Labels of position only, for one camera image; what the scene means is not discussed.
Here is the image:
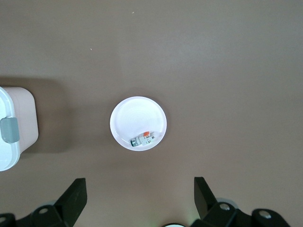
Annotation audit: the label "pink round plate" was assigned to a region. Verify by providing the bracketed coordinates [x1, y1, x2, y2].
[109, 96, 168, 152]

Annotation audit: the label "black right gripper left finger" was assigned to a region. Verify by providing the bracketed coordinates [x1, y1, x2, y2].
[0, 178, 88, 227]

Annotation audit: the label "white lidded box grey latches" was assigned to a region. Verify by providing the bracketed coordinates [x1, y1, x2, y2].
[0, 86, 39, 172]

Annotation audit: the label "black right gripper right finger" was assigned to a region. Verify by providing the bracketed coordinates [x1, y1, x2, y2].
[188, 176, 291, 227]

